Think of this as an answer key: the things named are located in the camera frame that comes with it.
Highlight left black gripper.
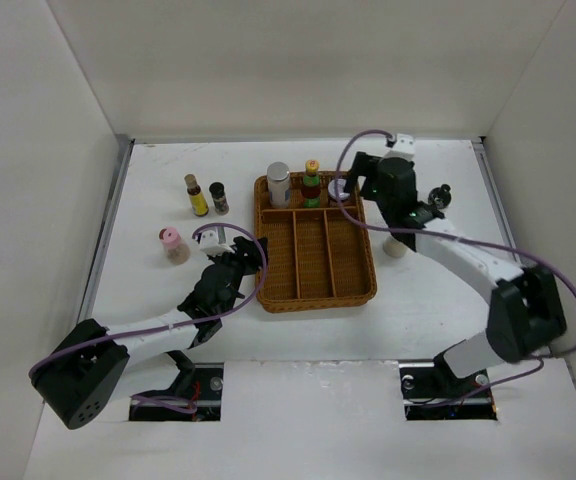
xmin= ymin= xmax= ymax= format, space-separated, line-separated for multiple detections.
xmin=208 ymin=237 xmax=266 ymax=315

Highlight jar with red white lid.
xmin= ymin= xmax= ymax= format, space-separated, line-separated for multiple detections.
xmin=327 ymin=178 xmax=351 ymax=207

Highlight small dark spice jar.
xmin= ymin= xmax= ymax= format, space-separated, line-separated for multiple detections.
xmin=209 ymin=182 xmax=229 ymax=215

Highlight red sauce bottle green label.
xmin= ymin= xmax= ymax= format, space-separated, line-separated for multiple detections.
xmin=301 ymin=159 xmax=321 ymax=208

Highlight pink cap spice jar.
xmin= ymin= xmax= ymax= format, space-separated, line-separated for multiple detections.
xmin=158 ymin=227 xmax=191 ymax=265

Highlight white bottle black cap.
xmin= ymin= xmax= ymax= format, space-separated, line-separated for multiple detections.
xmin=428 ymin=184 xmax=452 ymax=210

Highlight white jar silver lid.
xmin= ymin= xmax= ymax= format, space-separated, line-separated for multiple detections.
xmin=266 ymin=162 xmax=291 ymax=208

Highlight salt shaker silver cap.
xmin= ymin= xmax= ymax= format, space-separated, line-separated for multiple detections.
xmin=382 ymin=236 xmax=408 ymax=259

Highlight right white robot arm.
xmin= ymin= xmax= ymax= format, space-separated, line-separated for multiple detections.
xmin=345 ymin=152 xmax=567 ymax=396

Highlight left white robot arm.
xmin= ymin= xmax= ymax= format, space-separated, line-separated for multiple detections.
xmin=29 ymin=236 xmax=269 ymax=430

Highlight brown bottle yellow label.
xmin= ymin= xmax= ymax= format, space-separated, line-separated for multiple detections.
xmin=184 ymin=174 xmax=209 ymax=217

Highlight brown wicker divided tray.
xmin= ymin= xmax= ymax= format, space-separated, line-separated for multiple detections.
xmin=254 ymin=171 xmax=377 ymax=313

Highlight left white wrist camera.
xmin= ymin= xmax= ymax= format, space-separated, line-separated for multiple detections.
xmin=198 ymin=227 xmax=234 ymax=255

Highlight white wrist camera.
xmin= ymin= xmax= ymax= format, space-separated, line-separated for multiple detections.
xmin=198 ymin=227 xmax=234 ymax=255
xmin=385 ymin=133 xmax=416 ymax=161

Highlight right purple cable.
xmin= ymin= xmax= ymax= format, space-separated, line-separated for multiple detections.
xmin=335 ymin=129 xmax=576 ymax=404

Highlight purple cable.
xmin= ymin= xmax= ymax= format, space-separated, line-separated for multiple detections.
xmin=335 ymin=129 xmax=576 ymax=404
xmin=28 ymin=223 xmax=270 ymax=384

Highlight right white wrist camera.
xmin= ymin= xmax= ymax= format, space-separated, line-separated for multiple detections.
xmin=385 ymin=133 xmax=416 ymax=161

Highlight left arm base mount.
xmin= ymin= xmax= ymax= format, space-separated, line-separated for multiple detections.
xmin=128 ymin=351 xmax=225 ymax=423

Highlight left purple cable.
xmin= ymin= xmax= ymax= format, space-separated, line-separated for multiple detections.
xmin=28 ymin=223 xmax=270 ymax=384

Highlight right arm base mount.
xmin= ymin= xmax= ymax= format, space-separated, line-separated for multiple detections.
xmin=398 ymin=361 xmax=497 ymax=421

